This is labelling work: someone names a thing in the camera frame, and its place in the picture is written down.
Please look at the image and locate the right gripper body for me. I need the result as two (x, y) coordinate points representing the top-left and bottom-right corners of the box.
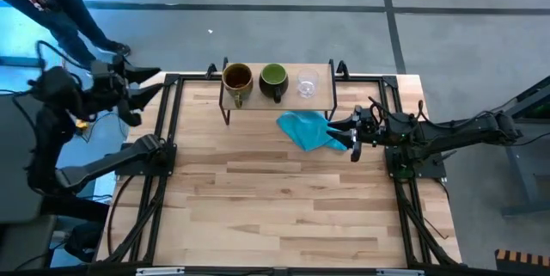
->
(349, 103), (387, 163)

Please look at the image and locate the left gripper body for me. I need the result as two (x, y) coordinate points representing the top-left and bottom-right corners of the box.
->
(89, 53), (143, 127)

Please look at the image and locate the clear plastic cup with handle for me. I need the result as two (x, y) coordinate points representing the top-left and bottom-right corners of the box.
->
(296, 68), (321, 99)

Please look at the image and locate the dark mug with green inside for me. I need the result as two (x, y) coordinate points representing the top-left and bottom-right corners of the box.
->
(258, 63), (290, 104)

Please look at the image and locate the brown olive ceramic mug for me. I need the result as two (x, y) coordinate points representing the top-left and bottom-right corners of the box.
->
(221, 62), (254, 109)

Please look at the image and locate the wooden shelf with black legs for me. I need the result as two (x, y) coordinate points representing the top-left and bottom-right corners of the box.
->
(217, 56), (339, 126)

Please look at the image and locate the person's black shoe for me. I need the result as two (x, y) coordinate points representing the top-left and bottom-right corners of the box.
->
(96, 40), (132, 57)

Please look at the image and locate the teal cloth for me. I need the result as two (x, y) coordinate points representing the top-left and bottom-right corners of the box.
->
(275, 110), (348, 152)

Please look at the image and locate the black bar on floor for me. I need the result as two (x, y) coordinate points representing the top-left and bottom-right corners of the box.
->
(0, 55), (40, 69)

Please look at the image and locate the person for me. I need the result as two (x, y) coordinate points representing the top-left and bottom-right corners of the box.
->
(0, 0), (132, 69)

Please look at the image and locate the white box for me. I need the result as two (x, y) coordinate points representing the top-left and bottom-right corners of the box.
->
(92, 176), (117, 202)

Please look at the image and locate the black hex key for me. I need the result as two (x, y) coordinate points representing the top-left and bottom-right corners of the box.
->
(423, 217), (450, 241)

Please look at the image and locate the grey side table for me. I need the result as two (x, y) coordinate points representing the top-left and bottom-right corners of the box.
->
(0, 95), (48, 224)

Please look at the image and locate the black bag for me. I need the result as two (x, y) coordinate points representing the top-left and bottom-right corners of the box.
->
(64, 220), (107, 264)

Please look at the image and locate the grey metal stand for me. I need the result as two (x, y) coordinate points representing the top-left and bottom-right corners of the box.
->
(500, 76), (550, 217)

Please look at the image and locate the grey chair seat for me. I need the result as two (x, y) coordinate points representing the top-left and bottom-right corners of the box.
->
(0, 214), (59, 272)

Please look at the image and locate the black aluminium table frame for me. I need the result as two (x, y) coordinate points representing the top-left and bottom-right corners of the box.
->
(98, 71), (463, 268)

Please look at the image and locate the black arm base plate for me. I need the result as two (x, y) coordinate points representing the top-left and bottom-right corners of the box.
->
(114, 142), (178, 177)
(384, 144), (448, 181)

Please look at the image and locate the black cable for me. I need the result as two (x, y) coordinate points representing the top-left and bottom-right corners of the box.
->
(106, 175), (134, 256)

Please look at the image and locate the silver bracket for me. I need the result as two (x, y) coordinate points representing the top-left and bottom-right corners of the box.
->
(376, 268), (425, 276)
(136, 267), (186, 276)

